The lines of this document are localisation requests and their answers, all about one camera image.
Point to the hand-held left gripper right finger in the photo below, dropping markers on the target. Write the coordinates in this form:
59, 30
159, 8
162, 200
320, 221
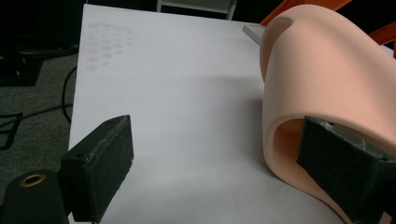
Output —
336, 165

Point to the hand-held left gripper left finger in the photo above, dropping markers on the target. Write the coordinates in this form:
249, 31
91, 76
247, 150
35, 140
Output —
102, 161

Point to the black equipment box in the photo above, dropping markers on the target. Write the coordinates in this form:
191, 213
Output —
18, 70

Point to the grey orange shoe rack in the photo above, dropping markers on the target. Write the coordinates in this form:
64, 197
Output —
253, 32

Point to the pink foam slipper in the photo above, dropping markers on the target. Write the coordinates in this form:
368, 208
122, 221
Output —
317, 71

